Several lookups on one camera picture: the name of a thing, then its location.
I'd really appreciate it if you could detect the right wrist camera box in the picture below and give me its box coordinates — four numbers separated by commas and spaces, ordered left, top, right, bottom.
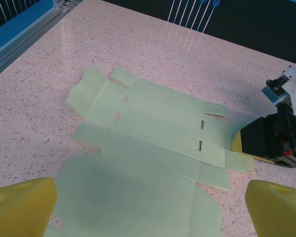
261, 65, 296, 118

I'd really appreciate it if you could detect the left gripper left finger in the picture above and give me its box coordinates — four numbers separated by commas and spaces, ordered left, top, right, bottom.
0, 176, 59, 237

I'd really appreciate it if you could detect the green paper box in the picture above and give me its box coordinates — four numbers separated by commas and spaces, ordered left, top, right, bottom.
44, 65, 255, 237

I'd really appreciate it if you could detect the blue and aluminium side rail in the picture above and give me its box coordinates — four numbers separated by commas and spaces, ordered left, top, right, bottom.
0, 0, 74, 82

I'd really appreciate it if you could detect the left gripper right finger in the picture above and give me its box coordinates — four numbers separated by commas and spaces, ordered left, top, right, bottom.
245, 179, 296, 237

